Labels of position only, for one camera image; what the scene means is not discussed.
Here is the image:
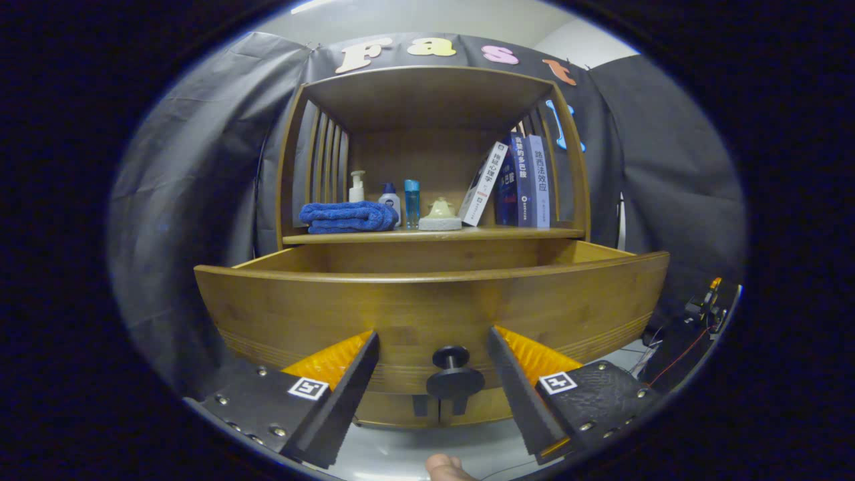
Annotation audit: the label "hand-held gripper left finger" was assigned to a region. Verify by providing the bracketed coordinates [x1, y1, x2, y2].
[192, 329, 380, 470]

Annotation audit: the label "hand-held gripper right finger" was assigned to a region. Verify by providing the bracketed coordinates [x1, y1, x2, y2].
[487, 325, 663, 466]

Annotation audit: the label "black drawer knob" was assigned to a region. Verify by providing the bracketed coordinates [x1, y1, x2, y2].
[426, 345, 486, 402]

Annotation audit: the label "wooden drawer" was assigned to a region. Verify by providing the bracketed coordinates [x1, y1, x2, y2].
[194, 239, 671, 396]

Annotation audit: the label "green handled white sponge brush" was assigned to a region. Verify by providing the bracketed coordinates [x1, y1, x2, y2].
[418, 197, 463, 232]

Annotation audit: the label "wooden countertop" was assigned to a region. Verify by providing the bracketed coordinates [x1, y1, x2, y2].
[282, 226, 586, 245]

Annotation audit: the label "wooden cabinet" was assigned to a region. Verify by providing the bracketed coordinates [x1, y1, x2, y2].
[275, 65, 592, 428]

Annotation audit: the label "black equipment with orange tip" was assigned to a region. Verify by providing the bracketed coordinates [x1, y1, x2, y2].
[645, 277, 742, 395]

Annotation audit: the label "folded blue towel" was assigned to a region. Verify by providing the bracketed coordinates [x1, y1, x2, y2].
[299, 201, 399, 234]

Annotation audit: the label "white bottle with blue cap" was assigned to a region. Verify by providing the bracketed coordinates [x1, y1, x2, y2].
[378, 182, 401, 228]

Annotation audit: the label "clear blue bottle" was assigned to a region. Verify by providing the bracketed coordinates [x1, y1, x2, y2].
[403, 178, 421, 230]

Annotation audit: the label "white book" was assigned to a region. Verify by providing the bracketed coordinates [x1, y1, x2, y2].
[458, 141, 508, 227]

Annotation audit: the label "dark blue book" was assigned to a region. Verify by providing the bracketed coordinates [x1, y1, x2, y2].
[496, 132, 535, 228]

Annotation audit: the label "light blue book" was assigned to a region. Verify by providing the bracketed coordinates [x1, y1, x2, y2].
[526, 135, 551, 229]

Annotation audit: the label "black backdrop cloth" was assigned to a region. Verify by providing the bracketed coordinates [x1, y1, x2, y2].
[107, 32, 747, 402]

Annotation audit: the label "grey floor cables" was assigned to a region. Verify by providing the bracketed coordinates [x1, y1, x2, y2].
[627, 326, 663, 376]

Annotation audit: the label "red cable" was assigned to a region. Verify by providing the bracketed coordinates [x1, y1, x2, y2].
[648, 327, 709, 388]

